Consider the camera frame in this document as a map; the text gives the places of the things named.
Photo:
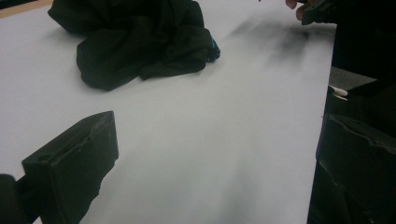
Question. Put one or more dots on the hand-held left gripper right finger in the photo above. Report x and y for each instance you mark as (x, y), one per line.
(358, 174)

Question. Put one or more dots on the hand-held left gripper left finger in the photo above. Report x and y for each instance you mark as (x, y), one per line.
(71, 161)

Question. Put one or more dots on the black shorts with blue stripes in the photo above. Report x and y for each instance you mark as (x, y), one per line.
(140, 40)

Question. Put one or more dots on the small white object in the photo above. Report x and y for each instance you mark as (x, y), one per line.
(338, 91)

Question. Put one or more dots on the white table sheet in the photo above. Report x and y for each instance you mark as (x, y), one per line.
(218, 124)

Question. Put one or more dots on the wooden table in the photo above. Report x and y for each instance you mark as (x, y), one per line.
(21, 7)

